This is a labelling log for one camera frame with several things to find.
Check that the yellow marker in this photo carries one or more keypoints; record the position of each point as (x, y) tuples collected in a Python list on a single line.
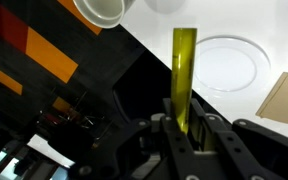
[(184, 76)]

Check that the brown cardboard square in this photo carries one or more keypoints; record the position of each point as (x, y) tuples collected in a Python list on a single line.
[(284, 100)]

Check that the large white plate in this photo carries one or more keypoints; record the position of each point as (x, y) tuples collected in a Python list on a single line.
[(230, 63)]

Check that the white background table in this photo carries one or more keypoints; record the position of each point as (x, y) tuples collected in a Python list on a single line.
[(47, 150)]

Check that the white paper cup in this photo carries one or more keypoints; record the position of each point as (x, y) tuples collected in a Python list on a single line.
[(97, 10)]

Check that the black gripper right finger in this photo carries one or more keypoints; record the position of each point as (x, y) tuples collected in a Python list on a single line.
[(237, 150)]

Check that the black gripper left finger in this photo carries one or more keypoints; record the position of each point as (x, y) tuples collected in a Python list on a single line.
[(180, 146)]

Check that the black chair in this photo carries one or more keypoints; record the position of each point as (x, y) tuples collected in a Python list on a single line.
[(140, 90)]

